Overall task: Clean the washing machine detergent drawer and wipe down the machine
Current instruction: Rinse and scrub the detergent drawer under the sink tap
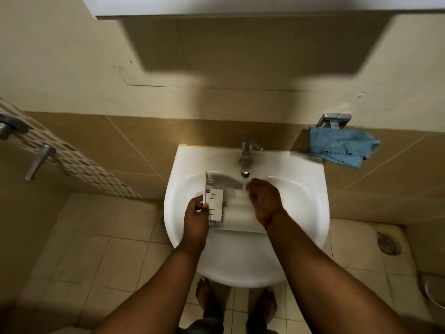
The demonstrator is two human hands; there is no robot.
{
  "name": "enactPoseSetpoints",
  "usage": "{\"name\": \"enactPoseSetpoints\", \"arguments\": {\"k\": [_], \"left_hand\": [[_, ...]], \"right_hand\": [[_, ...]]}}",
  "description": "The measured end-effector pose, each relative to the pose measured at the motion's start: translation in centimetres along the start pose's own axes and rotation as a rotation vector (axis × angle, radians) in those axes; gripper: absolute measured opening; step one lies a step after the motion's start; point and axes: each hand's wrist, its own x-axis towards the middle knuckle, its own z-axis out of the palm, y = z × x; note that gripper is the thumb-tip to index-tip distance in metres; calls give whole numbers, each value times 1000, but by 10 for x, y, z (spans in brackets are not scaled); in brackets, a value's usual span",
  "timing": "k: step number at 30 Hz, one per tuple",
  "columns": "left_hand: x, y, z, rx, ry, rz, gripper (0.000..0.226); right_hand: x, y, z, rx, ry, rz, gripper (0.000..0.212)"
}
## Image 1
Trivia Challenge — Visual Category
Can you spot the person's right hand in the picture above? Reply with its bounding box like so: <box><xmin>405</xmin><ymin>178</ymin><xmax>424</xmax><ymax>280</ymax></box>
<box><xmin>246</xmin><ymin>178</ymin><xmax>287</xmax><ymax>231</ymax></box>

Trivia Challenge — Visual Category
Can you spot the person's left hand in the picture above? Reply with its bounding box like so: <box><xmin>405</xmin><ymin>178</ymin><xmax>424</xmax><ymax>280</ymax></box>
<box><xmin>183</xmin><ymin>195</ymin><xmax>210</xmax><ymax>253</ymax></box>

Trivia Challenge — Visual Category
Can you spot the blue cloth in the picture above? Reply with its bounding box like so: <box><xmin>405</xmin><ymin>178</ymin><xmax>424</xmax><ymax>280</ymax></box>
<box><xmin>308</xmin><ymin>127</ymin><xmax>381</xmax><ymax>169</ymax></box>

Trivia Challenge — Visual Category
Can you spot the person's left forearm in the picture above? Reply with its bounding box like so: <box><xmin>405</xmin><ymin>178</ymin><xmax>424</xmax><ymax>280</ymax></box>
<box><xmin>94</xmin><ymin>239</ymin><xmax>206</xmax><ymax>334</ymax></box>

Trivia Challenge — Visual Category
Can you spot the person's right forearm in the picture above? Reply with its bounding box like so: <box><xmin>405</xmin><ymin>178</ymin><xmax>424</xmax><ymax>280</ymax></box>
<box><xmin>266</xmin><ymin>210</ymin><xmax>414</xmax><ymax>334</ymax></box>

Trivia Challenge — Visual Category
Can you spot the person's left foot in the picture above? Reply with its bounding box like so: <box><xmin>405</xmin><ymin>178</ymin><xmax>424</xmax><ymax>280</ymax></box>
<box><xmin>195</xmin><ymin>278</ymin><xmax>213</xmax><ymax>310</ymax></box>

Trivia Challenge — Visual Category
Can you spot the person's foot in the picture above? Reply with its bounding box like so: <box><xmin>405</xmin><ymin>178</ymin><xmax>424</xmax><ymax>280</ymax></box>
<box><xmin>261</xmin><ymin>288</ymin><xmax>278</xmax><ymax>324</ymax></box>
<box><xmin>195</xmin><ymin>278</ymin><xmax>213</xmax><ymax>310</ymax></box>

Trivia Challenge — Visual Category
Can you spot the person's right foot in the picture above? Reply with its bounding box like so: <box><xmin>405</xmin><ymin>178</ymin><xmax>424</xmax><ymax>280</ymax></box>
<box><xmin>261</xmin><ymin>288</ymin><xmax>278</xmax><ymax>324</ymax></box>

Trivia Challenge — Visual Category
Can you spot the red thread wristband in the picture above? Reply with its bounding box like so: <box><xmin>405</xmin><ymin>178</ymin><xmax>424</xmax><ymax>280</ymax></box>
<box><xmin>264</xmin><ymin>208</ymin><xmax>287</xmax><ymax>231</ymax></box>

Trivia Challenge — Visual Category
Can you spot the chrome sink faucet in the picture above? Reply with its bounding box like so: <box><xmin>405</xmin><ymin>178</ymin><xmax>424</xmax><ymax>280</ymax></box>
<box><xmin>239</xmin><ymin>137</ymin><xmax>264</xmax><ymax>179</ymax></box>

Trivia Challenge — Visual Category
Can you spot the white ceramic sink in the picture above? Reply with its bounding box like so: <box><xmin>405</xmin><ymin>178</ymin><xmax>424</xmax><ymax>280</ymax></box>
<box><xmin>164</xmin><ymin>144</ymin><xmax>330</xmax><ymax>289</ymax></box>

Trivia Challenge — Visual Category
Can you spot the steel dustbin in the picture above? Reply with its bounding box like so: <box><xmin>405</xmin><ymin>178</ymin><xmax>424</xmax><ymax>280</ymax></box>
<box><xmin>420</xmin><ymin>273</ymin><xmax>445</xmax><ymax>310</ymax></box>

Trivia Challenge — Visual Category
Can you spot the white mirror cabinet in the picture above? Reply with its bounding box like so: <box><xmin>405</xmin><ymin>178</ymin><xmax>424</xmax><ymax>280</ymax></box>
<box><xmin>80</xmin><ymin>0</ymin><xmax>445</xmax><ymax>20</ymax></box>

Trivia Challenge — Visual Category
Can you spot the chrome shower mixer valve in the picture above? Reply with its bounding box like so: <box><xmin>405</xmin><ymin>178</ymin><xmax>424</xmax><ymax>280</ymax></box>
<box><xmin>0</xmin><ymin>113</ymin><xmax>31</xmax><ymax>140</ymax></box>

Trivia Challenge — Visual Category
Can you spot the chrome wall hook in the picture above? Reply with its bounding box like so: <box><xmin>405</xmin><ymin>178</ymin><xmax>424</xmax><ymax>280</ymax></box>
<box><xmin>315</xmin><ymin>113</ymin><xmax>352</xmax><ymax>130</ymax></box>

